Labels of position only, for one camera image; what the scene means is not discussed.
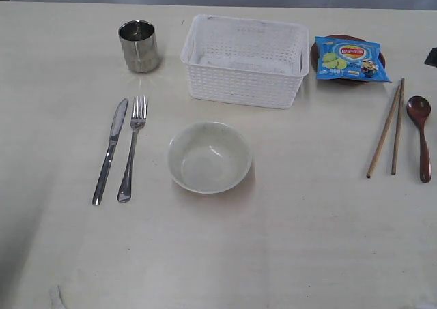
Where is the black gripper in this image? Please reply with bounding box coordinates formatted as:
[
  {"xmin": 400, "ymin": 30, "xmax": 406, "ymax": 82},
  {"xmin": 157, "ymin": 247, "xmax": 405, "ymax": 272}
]
[{"xmin": 424, "ymin": 47, "xmax": 437, "ymax": 66}]

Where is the dark red wooden spoon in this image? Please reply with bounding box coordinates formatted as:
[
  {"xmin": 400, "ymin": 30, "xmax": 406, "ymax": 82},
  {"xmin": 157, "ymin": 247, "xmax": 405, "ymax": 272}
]
[{"xmin": 406, "ymin": 95, "xmax": 431, "ymax": 183}]

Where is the blue chips bag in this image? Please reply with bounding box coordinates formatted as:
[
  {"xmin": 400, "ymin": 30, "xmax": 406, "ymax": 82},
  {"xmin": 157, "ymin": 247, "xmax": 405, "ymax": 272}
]
[{"xmin": 314, "ymin": 35, "xmax": 392, "ymax": 83}]

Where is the brown round plate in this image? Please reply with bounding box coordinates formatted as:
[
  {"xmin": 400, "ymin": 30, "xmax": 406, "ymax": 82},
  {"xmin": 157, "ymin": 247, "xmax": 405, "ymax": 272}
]
[{"xmin": 309, "ymin": 34, "xmax": 389, "ymax": 86}]

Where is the white speckled ceramic bowl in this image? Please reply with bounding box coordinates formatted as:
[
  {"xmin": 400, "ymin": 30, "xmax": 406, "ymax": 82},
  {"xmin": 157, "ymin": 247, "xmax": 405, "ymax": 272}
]
[{"xmin": 167, "ymin": 121, "xmax": 253, "ymax": 195}]

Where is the silver fork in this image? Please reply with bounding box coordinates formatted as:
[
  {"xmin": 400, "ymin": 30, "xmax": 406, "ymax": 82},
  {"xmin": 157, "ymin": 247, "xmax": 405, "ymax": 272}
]
[{"xmin": 117, "ymin": 95, "xmax": 148, "ymax": 203}]

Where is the silver table knife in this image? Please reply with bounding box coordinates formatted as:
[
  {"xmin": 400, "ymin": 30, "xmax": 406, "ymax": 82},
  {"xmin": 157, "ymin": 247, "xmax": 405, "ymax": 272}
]
[{"xmin": 91, "ymin": 98, "xmax": 128, "ymax": 206}]

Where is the white perforated plastic basket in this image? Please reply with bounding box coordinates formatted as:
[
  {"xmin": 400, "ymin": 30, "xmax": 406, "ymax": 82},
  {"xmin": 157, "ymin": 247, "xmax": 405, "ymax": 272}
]
[{"xmin": 180, "ymin": 14, "xmax": 309, "ymax": 109}]

